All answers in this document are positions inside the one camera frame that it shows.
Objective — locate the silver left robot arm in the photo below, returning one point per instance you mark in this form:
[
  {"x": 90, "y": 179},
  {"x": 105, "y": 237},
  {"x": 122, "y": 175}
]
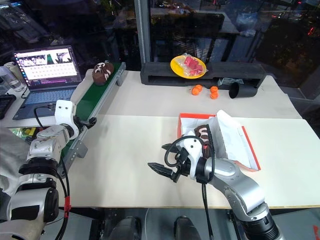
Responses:
[{"x": 45, "y": 140}]

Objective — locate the clear plastic bag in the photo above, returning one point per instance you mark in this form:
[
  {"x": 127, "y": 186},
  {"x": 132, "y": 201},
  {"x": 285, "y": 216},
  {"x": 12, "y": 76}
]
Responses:
[{"x": 228, "y": 82}]

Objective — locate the green conveyor belt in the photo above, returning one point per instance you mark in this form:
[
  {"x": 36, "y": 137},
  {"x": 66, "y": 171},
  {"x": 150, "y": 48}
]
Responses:
[{"x": 100, "y": 92}]

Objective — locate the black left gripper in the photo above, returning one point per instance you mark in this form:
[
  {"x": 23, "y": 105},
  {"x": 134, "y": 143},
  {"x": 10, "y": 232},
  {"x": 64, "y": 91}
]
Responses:
[{"x": 79, "y": 123}]

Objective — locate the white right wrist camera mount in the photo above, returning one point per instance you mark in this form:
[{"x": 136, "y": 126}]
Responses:
[{"x": 193, "y": 150}]

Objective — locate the black keyboard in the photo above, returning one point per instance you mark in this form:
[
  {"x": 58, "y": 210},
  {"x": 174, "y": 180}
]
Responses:
[{"x": 5, "y": 105}]

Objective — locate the open grey laptop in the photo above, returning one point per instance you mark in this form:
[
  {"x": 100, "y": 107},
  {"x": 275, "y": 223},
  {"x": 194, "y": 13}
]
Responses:
[{"x": 47, "y": 75}]

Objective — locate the grey metal pillar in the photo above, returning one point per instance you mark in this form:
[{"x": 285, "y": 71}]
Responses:
[{"x": 142, "y": 32}]

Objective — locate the yellow plate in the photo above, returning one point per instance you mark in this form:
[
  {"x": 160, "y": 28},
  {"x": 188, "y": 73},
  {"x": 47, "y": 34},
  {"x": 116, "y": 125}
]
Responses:
[{"x": 176, "y": 66}]

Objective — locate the clear bag of red blocks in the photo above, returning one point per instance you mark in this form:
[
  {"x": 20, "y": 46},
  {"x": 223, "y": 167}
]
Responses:
[{"x": 193, "y": 65}]

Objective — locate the black cylindrical cup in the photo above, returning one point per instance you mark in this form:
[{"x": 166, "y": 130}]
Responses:
[{"x": 243, "y": 91}]

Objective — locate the orange plastic toy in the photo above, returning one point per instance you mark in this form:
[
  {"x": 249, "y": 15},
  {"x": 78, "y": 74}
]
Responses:
[
  {"x": 213, "y": 92},
  {"x": 197, "y": 90}
]

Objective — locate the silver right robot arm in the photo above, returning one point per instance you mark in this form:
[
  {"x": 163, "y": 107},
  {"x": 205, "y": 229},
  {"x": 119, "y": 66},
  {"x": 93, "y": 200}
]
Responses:
[{"x": 237, "y": 180}]

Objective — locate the dark rounded shape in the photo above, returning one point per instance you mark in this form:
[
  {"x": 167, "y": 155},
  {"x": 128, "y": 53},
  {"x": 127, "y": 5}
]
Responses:
[
  {"x": 125, "y": 228},
  {"x": 186, "y": 228}
]

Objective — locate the orange and white shoebox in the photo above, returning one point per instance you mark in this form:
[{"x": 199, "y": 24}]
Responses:
[{"x": 235, "y": 140}]

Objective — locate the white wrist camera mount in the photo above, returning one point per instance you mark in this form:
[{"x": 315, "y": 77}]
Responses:
[
  {"x": 193, "y": 150},
  {"x": 63, "y": 110}
]

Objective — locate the grey fabric cover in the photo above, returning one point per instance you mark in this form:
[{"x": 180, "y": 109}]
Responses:
[{"x": 10, "y": 155}]

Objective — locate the black foam block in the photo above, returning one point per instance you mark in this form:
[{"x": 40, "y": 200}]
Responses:
[{"x": 160, "y": 72}]

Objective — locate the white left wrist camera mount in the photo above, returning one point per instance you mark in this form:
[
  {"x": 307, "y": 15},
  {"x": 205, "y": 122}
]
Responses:
[{"x": 63, "y": 110}]

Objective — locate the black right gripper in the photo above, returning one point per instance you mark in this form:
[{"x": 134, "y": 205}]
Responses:
[{"x": 183, "y": 166}]

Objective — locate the clear glass jar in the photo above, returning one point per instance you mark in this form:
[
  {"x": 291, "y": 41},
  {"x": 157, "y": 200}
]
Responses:
[{"x": 11, "y": 80}]

